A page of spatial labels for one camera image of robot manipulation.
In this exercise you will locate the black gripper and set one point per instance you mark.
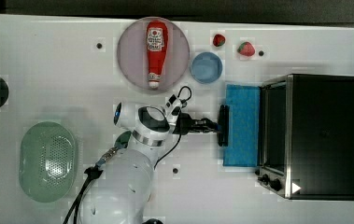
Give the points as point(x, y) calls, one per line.
point(186, 124)

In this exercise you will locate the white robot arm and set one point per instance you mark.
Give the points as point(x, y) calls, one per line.
point(118, 186)

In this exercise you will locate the blue bowl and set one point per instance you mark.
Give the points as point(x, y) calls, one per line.
point(206, 67)

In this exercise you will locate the large strawberry toy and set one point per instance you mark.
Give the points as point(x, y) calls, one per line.
point(246, 49)

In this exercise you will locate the small red strawberry toy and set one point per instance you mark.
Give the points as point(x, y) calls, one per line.
point(219, 40)

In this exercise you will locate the green mug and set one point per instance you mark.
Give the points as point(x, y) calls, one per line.
point(122, 140)

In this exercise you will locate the red ketchup bottle toy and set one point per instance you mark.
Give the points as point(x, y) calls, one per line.
point(156, 45)

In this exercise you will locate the grey round plate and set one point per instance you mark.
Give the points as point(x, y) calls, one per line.
point(133, 59)

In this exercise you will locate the green oval colander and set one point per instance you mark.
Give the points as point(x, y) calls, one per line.
point(48, 162)

